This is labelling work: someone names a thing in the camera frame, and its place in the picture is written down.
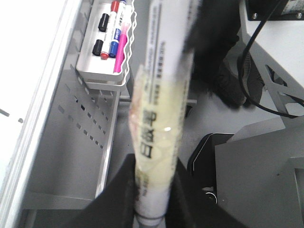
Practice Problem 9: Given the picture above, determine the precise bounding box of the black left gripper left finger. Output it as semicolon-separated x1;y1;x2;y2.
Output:
61;154;137;228

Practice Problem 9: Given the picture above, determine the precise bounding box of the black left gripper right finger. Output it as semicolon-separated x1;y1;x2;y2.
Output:
165;163;245;228

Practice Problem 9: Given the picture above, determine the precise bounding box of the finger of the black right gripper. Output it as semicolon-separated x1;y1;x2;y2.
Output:
186;0;240;93

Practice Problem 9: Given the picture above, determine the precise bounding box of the white taped whiteboard marker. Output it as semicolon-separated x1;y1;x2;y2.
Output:
129;0;201;228

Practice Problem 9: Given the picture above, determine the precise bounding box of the large white whiteboard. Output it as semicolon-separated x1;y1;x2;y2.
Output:
0;0;82;228

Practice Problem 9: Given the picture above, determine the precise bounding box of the grey perforated metal panel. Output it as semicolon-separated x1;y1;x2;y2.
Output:
23;66;119;209

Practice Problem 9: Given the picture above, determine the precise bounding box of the dark grey cabinet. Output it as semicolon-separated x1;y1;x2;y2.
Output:
187;118;304;228

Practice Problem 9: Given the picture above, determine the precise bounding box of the pink highlighter pen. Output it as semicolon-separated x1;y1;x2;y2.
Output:
113;22;131;73

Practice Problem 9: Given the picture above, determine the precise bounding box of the blue capped white marker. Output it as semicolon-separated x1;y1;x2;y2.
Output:
109;0;126;58

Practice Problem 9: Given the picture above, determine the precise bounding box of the black marker cap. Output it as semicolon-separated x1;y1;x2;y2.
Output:
92;39;103;56
98;13;109;32

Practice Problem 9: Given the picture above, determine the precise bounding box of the red capped white marker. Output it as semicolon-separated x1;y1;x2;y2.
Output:
100;0;119;60

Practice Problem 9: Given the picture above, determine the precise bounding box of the white marker tray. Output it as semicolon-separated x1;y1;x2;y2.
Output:
76;0;137;91

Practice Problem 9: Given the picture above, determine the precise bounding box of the black cable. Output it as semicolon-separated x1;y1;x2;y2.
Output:
237;0;304;118

